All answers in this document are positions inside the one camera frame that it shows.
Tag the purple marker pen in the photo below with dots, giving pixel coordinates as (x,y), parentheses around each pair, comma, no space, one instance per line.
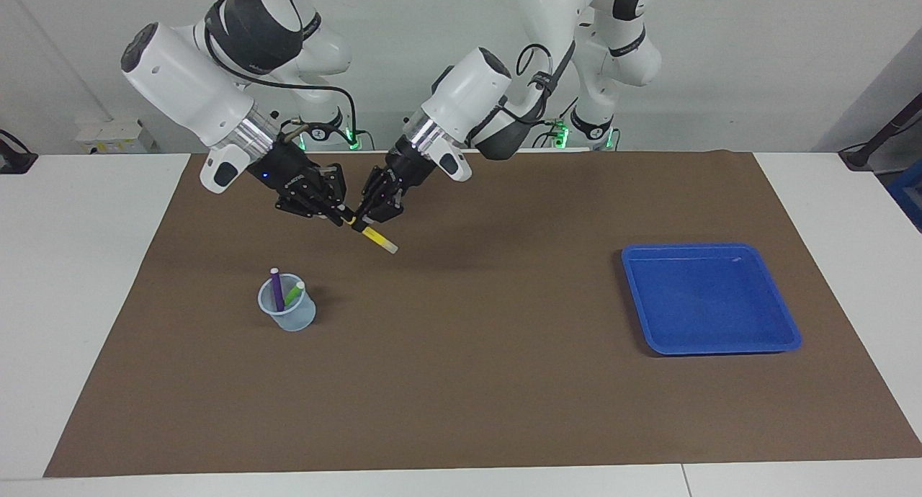
(276,288)

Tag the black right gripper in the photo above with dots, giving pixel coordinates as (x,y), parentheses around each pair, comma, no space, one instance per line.
(295,176)

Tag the black table clamp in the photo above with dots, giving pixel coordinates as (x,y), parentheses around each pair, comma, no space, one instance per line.
(14,158)

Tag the black stand bracket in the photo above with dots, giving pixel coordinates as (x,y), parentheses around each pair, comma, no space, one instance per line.
(864,151)

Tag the brown table mat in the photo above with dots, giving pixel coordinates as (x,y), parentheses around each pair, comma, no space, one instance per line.
(461,382)

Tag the blue storage box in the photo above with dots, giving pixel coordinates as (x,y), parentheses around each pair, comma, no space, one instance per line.
(909,198)

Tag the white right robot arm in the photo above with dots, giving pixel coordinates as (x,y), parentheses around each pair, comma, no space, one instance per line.
(187,86)

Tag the green marker pen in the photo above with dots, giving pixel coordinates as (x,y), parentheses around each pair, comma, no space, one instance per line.
(294,294)

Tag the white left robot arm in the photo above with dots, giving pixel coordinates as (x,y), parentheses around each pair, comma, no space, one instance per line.
(468,86)

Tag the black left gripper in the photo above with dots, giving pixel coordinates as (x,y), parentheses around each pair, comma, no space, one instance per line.
(400,176)

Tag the blue plastic tray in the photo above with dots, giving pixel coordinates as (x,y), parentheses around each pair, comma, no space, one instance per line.
(709,302)

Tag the clear plastic cup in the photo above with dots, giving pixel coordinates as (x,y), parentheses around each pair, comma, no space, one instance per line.
(295,320)

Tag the yellow marker pen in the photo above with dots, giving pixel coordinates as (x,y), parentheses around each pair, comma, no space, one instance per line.
(378,239)

